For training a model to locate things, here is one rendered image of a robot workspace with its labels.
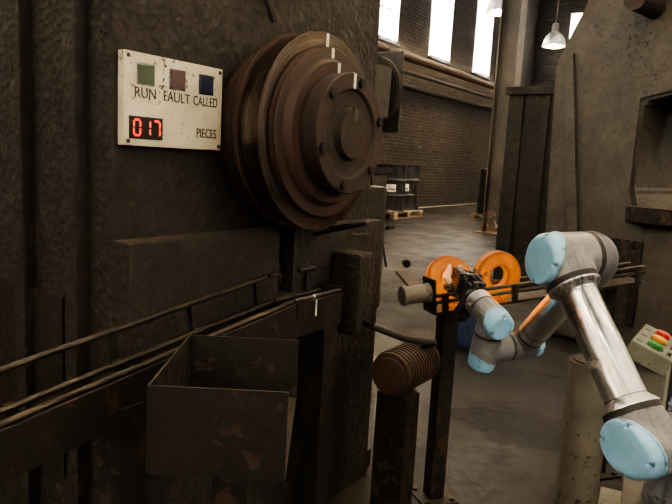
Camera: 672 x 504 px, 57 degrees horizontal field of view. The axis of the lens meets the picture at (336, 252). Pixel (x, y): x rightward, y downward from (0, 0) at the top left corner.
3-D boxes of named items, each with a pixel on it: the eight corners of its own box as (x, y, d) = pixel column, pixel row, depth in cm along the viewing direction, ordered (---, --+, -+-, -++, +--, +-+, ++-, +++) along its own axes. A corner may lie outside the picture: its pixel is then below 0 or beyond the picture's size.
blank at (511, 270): (471, 253, 192) (477, 254, 189) (515, 247, 197) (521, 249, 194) (472, 301, 195) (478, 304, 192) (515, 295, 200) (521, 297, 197)
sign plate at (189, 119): (117, 144, 121) (117, 49, 119) (214, 150, 143) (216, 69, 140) (124, 145, 120) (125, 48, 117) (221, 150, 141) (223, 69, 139)
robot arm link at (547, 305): (623, 220, 147) (521, 333, 182) (588, 220, 143) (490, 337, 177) (651, 257, 140) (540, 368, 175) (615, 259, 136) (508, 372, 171)
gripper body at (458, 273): (474, 266, 183) (493, 284, 172) (468, 292, 186) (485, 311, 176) (451, 265, 181) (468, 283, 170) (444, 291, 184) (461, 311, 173)
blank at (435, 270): (419, 260, 193) (424, 256, 190) (463, 257, 198) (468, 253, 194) (429, 308, 188) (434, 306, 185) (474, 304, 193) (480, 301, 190)
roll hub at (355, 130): (296, 193, 139) (302, 64, 135) (363, 192, 162) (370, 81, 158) (316, 195, 136) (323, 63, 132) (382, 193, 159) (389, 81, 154)
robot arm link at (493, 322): (484, 344, 160) (492, 315, 157) (467, 322, 170) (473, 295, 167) (511, 343, 162) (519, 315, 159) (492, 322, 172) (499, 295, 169)
